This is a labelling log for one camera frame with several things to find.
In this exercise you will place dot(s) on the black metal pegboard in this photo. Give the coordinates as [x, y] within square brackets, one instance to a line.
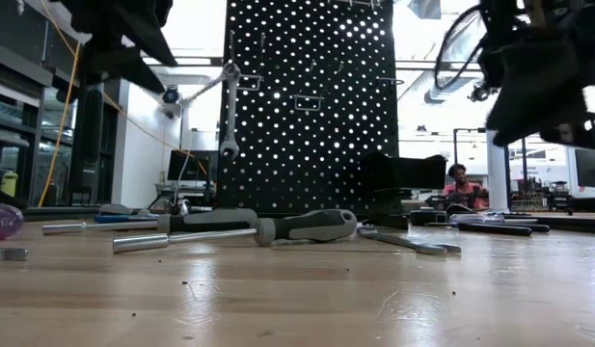
[326, 144]

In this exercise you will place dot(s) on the black pipe stand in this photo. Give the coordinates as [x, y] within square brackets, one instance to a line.
[455, 164]
[524, 164]

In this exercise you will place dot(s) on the person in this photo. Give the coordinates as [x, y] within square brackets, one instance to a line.
[463, 190]

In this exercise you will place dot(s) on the silver double prong peg hook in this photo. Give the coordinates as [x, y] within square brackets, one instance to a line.
[251, 75]
[309, 96]

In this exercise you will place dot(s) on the black plastic bin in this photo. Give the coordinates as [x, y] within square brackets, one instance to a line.
[413, 173]

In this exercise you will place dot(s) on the white tower fan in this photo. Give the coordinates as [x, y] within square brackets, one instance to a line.
[497, 178]

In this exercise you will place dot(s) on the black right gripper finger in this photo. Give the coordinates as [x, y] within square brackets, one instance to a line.
[538, 87]

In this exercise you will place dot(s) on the glass shelf cabinet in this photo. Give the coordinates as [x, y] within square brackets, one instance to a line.
[27, 144]

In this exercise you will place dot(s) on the black tower fan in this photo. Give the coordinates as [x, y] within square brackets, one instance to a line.
[89, 144]

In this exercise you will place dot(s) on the black ceiling spotlight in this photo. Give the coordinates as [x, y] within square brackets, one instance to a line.
[478, 92]

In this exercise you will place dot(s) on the yellow-green container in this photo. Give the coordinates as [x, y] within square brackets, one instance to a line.
[9, 185]

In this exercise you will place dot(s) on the round black lamp on stand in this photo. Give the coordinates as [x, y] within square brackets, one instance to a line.
[170, 95]

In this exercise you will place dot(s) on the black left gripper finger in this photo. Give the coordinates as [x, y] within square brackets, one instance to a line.
[143, 29]
[118, 67]

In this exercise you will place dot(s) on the black computer monitor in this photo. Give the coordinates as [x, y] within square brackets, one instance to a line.
[191, 166]
[591, 168]

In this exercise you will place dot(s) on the silver loop peg hook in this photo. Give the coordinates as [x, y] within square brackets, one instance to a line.
[391, 79]

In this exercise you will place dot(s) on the black aluminium table frame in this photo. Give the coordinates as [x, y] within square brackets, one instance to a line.
[61, 211]

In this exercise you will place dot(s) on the clear safety glasses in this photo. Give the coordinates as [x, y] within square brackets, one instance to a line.
[182, 207]

